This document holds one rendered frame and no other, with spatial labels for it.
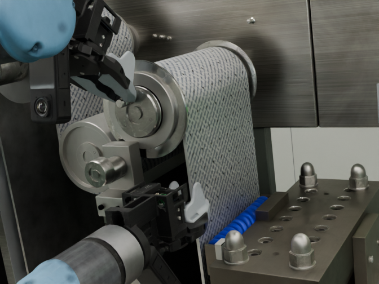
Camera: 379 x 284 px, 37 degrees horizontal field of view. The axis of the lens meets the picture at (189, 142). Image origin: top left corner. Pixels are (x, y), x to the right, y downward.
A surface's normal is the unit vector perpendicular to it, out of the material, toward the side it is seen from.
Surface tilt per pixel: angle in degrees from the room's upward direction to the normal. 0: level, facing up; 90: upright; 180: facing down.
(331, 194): 0
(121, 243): 44
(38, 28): 90
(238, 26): 90
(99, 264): 53
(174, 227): 90
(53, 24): 90
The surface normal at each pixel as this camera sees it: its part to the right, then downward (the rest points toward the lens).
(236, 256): 0.01, 0.23
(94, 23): 0.86, 0.01
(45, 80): -0.53, 0.08
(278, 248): -0.12, -0.96
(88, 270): 0.62, -0.58
